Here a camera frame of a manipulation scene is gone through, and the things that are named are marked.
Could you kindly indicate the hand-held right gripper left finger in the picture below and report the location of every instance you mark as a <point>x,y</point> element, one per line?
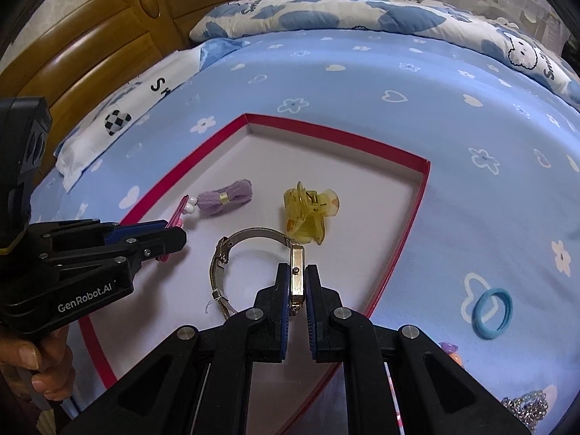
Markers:
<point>283,312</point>

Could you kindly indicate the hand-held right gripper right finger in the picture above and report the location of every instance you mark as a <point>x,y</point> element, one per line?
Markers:
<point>311,312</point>

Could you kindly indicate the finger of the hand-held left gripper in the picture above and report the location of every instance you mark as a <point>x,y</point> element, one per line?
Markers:
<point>167,240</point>
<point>136,230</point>

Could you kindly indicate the pink hair clip white beads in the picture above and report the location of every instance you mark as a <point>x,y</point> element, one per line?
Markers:
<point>177,217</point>

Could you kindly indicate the gold wrist watch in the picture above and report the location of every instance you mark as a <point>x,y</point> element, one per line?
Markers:
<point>297,258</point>

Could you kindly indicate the red shallow box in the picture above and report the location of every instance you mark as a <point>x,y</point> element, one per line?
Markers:
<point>340,181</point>

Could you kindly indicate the person's left hand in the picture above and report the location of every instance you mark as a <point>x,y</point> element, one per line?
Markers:
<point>50,371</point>

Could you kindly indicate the yellow hair claw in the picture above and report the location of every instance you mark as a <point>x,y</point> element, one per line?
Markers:
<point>308,229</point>

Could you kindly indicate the purple yarn bow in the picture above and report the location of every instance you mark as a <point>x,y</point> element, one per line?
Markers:
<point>235,190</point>

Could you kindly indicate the white blue printed pillow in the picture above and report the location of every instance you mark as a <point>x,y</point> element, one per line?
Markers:
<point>149,99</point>

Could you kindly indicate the small purple orange hair clip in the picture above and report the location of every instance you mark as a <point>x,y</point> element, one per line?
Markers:
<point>451,353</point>

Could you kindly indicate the wooden bed headboard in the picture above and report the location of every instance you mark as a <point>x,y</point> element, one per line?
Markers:
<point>90,40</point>

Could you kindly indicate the light blue flowered bed sheet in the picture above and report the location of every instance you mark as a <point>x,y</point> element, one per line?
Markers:
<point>362,81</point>

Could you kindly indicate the blue white printed quilt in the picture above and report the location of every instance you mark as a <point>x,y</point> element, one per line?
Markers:
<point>362,13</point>

